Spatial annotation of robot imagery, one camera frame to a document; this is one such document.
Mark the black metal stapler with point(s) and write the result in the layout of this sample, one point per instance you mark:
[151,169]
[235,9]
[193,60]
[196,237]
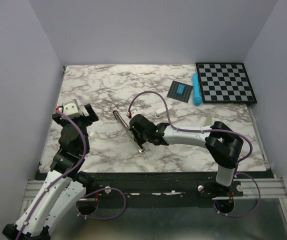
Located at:
[140,149]

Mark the blue lego brick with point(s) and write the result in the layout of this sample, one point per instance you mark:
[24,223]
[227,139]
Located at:
[180,89]

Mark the blue toy microphone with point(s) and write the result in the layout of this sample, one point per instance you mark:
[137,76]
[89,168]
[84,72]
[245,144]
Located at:
[197,99]

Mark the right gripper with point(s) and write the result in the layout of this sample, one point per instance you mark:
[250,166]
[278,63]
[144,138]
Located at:
[141,142]

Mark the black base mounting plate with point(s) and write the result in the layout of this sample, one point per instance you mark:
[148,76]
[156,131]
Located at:
[141,190]

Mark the dark grey lego baseplate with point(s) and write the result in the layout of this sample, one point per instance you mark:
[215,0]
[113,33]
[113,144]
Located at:
[183,98]

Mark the black white chessboard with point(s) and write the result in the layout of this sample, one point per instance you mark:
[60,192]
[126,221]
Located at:
[224,83]

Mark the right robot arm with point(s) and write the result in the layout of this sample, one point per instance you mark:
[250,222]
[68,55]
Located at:
[224,146]

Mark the aluminium rail frame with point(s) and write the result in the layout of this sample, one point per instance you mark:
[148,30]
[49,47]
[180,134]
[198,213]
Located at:
[258,189]

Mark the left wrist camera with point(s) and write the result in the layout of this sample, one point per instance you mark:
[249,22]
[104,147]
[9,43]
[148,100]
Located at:
[71,109]

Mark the white stapler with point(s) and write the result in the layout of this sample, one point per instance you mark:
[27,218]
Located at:
[162,111]

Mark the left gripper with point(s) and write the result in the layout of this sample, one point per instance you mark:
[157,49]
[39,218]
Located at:
[89,119]

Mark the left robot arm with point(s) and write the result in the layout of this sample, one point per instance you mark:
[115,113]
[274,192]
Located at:
[56,170]

